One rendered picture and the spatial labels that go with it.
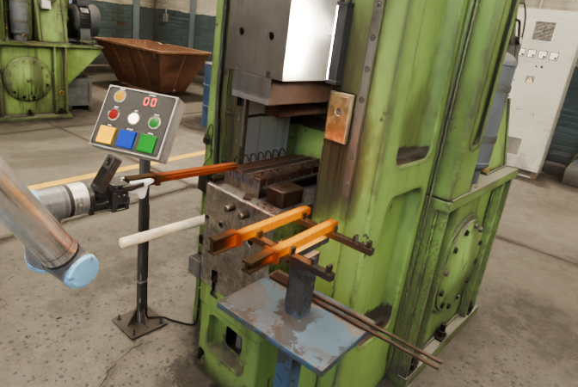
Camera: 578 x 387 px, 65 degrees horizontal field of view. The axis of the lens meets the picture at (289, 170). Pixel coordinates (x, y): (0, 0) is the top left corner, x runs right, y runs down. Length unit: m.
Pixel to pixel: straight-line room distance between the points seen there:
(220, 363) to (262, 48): 1.33
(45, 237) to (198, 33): 9.47
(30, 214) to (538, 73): 6.11
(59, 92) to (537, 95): 6.09
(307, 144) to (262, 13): 0.74
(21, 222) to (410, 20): 1.17
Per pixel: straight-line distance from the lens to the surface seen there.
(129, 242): 1.98
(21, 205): 1.11
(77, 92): 7.03
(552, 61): 6.57
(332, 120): 1.58
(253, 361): 1.95
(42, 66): 6.43
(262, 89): 1.63
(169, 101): 1.99
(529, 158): 6.69
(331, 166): 1.63
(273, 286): 1.55
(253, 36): 1.66
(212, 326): 2.13
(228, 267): 1.85
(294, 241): 1.25
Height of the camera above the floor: 1.56
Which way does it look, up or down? 18 degrees down
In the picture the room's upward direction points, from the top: 8 degrees clockwise
